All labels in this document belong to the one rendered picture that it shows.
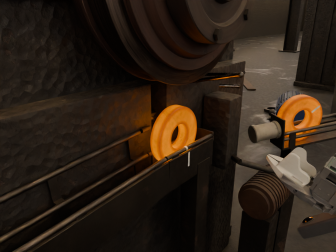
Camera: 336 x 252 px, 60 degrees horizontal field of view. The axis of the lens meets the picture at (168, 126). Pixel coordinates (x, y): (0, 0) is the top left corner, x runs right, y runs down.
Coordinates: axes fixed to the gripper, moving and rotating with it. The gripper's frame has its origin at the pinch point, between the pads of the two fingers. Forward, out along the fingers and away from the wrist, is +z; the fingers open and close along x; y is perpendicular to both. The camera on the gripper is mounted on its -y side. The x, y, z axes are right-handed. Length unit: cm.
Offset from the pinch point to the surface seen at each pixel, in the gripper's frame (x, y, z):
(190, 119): -4.4, -5.3, 23.8
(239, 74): -7.8, 10.5, 17.0
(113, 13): 21.3, 20.4, 29.4
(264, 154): -152, -89, 33
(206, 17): 6.4, 22.5, 21.2
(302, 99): -42.5, 0.2, 8.3
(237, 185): -97, -88, 28
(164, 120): 5.2, -3.2, 24.9
